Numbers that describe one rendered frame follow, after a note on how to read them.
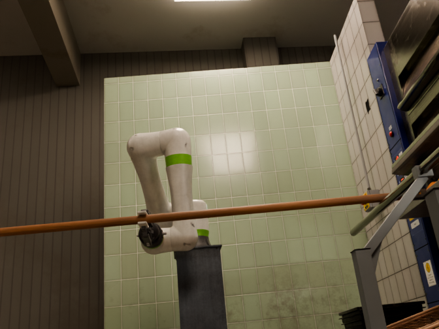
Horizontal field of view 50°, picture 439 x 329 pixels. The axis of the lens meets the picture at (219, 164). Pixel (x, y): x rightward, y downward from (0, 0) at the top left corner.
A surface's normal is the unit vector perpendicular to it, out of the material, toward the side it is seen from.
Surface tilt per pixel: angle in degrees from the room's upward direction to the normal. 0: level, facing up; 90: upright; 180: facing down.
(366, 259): 90
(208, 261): 90
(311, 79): 90
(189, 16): 180
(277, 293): 90
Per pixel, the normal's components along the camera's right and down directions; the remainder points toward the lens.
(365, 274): 0.00, -0.38
